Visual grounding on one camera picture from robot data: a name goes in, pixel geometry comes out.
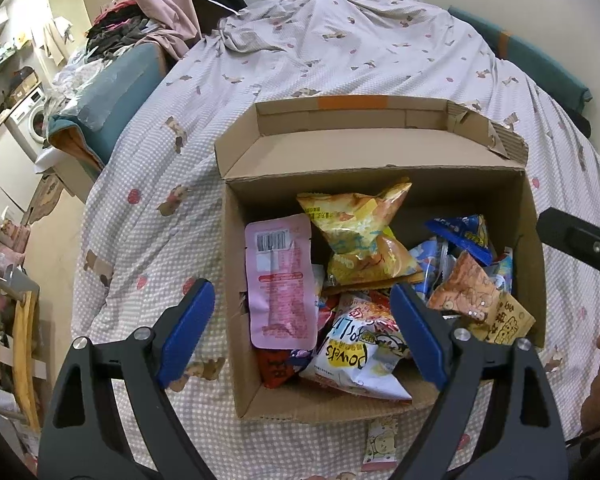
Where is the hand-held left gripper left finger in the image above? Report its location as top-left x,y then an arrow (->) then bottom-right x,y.
37,277 -> 216,480

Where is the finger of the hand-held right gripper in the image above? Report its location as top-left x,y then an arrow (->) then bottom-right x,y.
536,207 -> 600,286

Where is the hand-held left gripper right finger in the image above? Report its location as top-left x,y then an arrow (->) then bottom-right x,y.
390,282 -> 568,480

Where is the orange and silver snack packet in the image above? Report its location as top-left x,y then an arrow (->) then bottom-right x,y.
426,251 -> 503,318

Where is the blue starry snack packet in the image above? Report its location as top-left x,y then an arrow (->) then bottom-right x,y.
409,237 -> 456,301

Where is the white and light-blue snack packet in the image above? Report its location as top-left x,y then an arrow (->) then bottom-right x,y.
490,246 -> 515,293

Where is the white snack bag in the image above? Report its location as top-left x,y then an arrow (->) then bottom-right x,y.
300,292 -> 413,402

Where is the tan cartoon snack packet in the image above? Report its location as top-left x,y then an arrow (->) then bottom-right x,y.
472,292 -> 537,346

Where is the red cartoon snack packet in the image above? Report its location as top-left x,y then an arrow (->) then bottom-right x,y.
256,347 -> 301,390

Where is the pink barcode snack pouch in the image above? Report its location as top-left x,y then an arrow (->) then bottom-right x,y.
244,213 -> 320,350

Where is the dark blue cookie packet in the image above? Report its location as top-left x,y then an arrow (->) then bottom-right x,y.
425,215 -> 496,267

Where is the yellow chips bag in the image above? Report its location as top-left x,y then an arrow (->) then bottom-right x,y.
296,177 -> 423,288

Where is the pink cartoon dog packet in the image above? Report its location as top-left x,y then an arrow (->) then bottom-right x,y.
361,417 -> 400,473

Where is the brown cardboard box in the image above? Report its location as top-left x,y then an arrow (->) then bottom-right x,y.
214,95 -> 548,425

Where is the wooden chair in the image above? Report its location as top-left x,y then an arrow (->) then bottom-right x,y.
0,265 -> 43,433

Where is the teal cushion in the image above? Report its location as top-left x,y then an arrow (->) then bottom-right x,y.
447,5 -> 593,111
47,42 -> 168,171

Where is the white cabinet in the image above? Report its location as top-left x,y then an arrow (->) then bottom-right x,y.
0,125 -> 36,211

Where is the white washing machine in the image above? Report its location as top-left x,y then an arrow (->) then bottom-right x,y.
7,85 -> 51,161

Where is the checkered printed bedsheet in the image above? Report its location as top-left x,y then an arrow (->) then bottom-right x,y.
72,0 -> 600,480

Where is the pile of dark clothes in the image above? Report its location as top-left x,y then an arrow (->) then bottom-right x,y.
85,0 -> 156,56

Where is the pink hanging cloth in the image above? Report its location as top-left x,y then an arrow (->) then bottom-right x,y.
120,0 -> 203,61

